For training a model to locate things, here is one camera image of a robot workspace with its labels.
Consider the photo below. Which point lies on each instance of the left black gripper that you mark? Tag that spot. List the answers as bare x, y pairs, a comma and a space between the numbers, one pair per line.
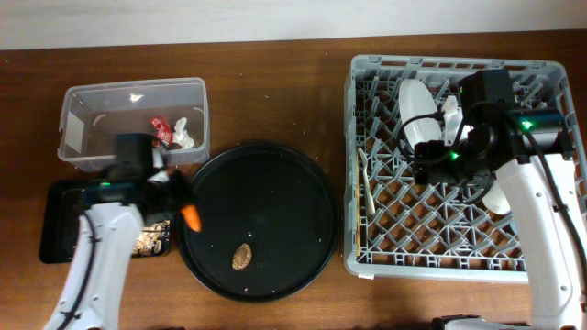
185, 192

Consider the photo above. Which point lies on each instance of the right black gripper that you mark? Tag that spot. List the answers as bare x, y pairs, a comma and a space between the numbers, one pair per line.
427, 163

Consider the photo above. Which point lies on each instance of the orange carrot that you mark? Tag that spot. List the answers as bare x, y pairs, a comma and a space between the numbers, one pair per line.
191, 217

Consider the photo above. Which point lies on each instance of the grey plate with rice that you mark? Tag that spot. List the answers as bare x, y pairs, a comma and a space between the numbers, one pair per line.
416, 100

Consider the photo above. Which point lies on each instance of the red snack wrapper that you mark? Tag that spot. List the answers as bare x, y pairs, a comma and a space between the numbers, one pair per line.
163, 130

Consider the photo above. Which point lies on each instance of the white paper cup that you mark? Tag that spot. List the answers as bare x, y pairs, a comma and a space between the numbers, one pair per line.
495, 201

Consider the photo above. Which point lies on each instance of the white plastic fork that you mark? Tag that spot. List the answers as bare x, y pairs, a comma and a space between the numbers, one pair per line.
369, 198

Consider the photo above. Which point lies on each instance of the wooden chopstick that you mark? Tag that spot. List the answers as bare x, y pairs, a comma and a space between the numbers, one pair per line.
357, 195

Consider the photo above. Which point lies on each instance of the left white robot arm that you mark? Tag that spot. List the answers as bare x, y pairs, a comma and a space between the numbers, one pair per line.
134, 192

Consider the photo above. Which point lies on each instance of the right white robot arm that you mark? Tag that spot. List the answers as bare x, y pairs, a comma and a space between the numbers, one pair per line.
529, 154

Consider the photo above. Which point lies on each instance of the grey dishwasher rack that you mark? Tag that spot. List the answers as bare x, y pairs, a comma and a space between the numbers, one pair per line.
430, 232

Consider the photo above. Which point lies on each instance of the rice and shell pile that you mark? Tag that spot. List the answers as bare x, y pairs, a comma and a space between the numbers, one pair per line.
153, 241

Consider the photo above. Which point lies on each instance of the crumpled white tissue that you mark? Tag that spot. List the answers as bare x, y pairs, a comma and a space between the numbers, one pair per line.
180, 135

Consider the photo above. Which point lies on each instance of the clear plastic bin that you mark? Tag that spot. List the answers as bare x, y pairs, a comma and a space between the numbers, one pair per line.
93, 116

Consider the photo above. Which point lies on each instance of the brown walnut shell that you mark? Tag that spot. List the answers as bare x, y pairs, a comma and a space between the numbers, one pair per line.
242, 257

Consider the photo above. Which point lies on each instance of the black rectangular tray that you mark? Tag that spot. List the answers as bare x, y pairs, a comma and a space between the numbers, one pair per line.
61, 225

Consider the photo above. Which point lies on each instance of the round black tray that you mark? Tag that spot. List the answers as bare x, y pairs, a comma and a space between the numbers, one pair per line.
273, 198

